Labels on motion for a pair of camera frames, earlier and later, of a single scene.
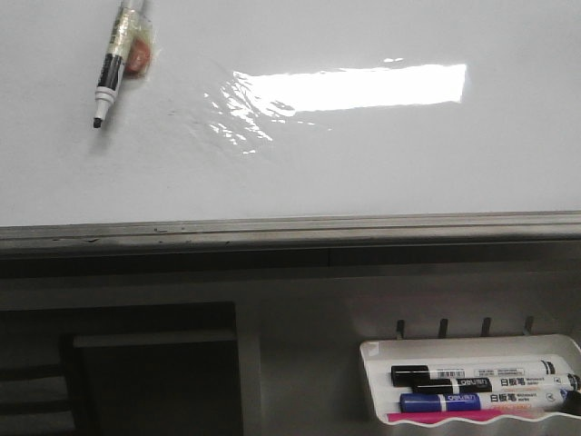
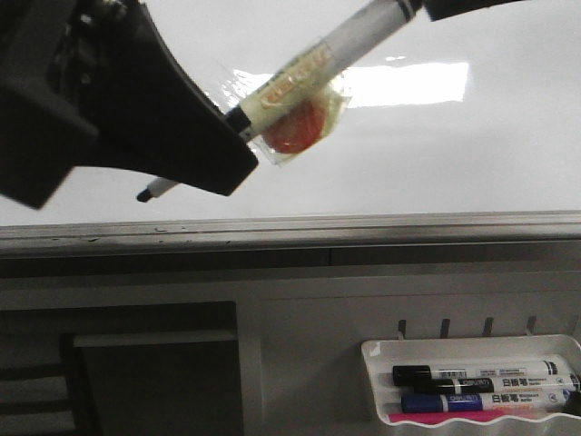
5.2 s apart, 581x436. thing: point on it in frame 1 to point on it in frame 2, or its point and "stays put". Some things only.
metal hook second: [443, 328] stays put
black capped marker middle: [497, 383] stays put
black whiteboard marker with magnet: [130, 49] to [281, 104]
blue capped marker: [498, 400] stays put
